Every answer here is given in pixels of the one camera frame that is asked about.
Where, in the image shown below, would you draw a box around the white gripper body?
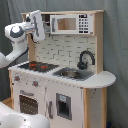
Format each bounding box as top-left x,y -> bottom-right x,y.
25,10 -> 45,42

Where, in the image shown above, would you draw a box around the white toy microwave door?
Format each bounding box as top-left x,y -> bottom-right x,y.
50,14 -> 94,34

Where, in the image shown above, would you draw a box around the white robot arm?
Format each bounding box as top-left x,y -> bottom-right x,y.
0,10 -> 50,128

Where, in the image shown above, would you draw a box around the wooden toy kitchen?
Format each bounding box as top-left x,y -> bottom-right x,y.
9,10 -> 116,128

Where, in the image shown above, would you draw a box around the grey range hood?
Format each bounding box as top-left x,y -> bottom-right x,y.
26,14 -> 56,35

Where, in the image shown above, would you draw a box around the black stovetop red burners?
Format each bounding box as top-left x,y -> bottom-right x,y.
21,61 -> 57,73

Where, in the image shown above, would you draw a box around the right red oven knob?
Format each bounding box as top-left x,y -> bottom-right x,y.
32,81 -> 38,87

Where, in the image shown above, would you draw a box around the grey metal sink basin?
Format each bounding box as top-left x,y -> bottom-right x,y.
53,67 -> 93,81

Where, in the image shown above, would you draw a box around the black toy faucet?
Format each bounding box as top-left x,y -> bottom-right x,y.
77,50 -> 95,70

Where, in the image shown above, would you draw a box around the oven door with window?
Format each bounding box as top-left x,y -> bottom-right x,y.
19,90 -> 38,115

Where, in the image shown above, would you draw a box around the grey ice dispenser panel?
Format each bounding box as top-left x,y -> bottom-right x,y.
56,93 -> 72,120

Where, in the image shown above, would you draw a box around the grey cupboard door handle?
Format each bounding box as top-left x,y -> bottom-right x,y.
48,101 -> 53,119

